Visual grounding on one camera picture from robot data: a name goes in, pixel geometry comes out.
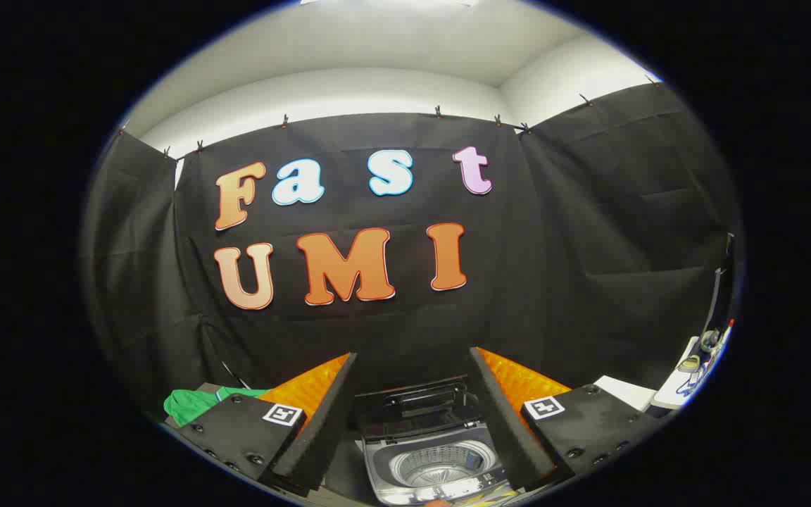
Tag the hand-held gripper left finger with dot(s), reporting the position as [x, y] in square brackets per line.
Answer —
[335, 408]

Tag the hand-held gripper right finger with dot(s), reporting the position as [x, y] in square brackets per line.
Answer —
[497, 408]

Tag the grey washing machine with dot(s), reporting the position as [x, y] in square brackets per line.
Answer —
[384, 458]

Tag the green buttoned shirt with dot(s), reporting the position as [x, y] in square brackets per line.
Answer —
[191, 405]

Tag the black backdrop cloth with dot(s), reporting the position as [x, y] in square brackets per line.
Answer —
[405, 324]

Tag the small yellow device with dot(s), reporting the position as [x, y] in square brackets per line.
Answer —
[689, 364]

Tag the black stand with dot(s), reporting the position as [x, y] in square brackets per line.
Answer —
[722, 282]

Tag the row of black clips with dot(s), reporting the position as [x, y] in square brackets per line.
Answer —
[438, 111]

